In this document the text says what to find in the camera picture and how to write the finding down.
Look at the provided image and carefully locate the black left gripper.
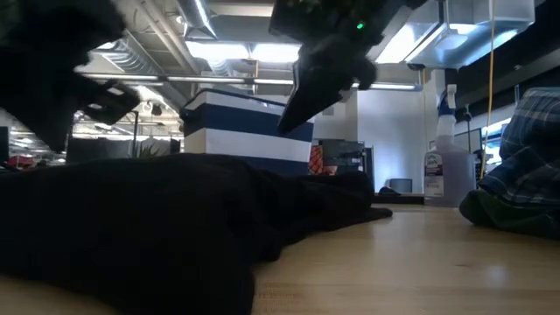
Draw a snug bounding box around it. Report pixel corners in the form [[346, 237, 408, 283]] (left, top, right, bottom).
[[0, 0, 142, 154]]

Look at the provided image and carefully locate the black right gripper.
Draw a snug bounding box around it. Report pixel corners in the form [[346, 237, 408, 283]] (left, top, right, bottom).
[[269, 0, 428, 136]]

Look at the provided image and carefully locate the black cloth garment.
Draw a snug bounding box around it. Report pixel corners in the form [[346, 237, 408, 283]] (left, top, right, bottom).
[[0, 152, 394, 315]]

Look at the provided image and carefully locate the blue plaid shirt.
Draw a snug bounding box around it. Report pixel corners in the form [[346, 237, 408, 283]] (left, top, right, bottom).
[[479, 87, 560, 209]]

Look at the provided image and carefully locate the dark green button shirt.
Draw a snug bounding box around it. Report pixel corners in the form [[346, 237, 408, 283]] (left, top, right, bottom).
[[458, 190, 560, 240]]

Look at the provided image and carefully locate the navy white striped bin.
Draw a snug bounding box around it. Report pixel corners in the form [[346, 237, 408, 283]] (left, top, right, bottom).
[[178, 88, 315, 177]]

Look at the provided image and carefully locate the grey round bin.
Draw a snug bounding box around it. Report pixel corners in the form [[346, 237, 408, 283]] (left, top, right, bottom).
[[387, 177, 414, 194]]

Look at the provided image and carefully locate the black storage shelf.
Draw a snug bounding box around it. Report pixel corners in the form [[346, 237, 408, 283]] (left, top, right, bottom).
[[308, 138, 375, 192]]

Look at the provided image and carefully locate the fluorescent light strip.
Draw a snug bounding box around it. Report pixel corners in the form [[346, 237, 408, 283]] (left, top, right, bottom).
[[352, 81, 424, 92]]

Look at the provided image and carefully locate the clear spray bottle blue nozzle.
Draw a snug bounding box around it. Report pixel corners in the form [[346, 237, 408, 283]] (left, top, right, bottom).
[[423, 82, 478, 208]]

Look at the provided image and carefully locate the silver ceiling duct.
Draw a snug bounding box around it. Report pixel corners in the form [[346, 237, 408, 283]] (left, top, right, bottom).
[[89, 37, 165, 76], [174, 0, 237, 79]]

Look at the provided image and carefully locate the yellow hanging cable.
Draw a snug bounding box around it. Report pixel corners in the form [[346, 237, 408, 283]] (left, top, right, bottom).
[[479, 0, 498, 180]]

